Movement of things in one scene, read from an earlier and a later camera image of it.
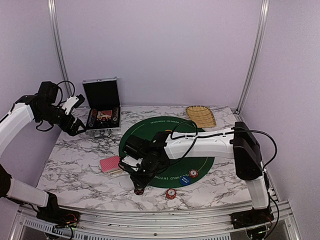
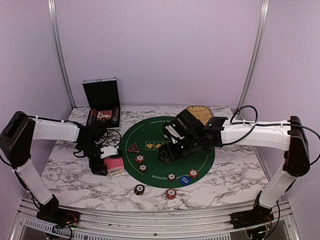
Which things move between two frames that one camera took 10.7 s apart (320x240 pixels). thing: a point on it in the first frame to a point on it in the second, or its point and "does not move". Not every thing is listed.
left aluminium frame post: [54, 27] does not move
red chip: [193, 173] does not move
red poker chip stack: [171, 193] does not move
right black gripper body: [144, 179] to [175, 154]
